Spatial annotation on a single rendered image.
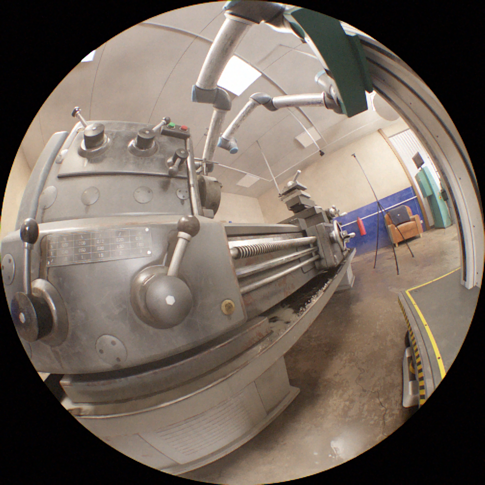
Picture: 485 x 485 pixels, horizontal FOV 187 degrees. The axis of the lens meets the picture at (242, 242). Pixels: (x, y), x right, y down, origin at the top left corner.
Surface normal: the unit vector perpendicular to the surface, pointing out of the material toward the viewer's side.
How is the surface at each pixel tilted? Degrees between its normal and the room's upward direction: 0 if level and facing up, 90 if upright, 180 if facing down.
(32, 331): 90
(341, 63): 180
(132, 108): 180
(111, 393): 90
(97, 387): 90
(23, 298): 90
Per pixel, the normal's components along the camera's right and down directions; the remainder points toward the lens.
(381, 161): -0.73, 0.07
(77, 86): 0.25, 0.96
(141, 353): 0.64, -0.28
